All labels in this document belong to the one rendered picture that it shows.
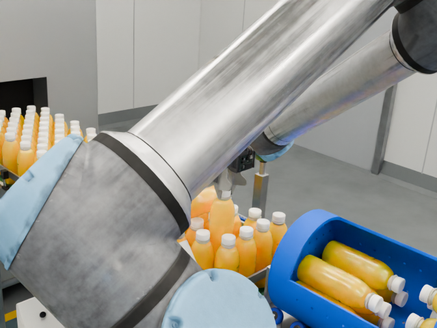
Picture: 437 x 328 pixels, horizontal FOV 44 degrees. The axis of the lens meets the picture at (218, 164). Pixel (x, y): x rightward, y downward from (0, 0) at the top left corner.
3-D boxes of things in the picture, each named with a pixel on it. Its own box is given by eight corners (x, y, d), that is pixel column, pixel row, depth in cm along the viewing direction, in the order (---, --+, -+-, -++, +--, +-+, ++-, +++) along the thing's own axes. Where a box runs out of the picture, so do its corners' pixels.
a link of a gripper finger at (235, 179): (242, 200, 151) (241, 170, 147) (227, 192, 155) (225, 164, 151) (250, 195, 153) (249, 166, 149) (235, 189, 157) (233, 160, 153)
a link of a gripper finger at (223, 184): (224, 205, 146) (231, 172, 144) (209, 198, 150) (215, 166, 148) (232, 204, 148) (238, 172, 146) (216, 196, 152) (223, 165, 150)
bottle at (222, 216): (212, 261, 156) (216, 202, 149) (203, 248, 162) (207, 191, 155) (235, 257, 158) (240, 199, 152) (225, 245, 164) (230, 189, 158)
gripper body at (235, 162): (235, 176, 143) (238, 132, 138) (212, 166, 148) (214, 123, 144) (254, 169, 148) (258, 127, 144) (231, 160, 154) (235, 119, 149)
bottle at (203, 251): (194, 285, 163) (197, 230, 157) (215, 291, 161) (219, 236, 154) (183, 297, 157) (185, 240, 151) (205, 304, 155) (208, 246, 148)
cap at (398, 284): (395, 287, 134) (401, 291, 133) (387, 291, 132) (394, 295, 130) (398, 273, 133) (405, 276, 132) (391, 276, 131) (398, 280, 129)
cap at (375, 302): (372, 290, 125) (380, 293, 124) (376, 297, 128) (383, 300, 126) (364, 304, 124) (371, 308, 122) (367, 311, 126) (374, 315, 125)
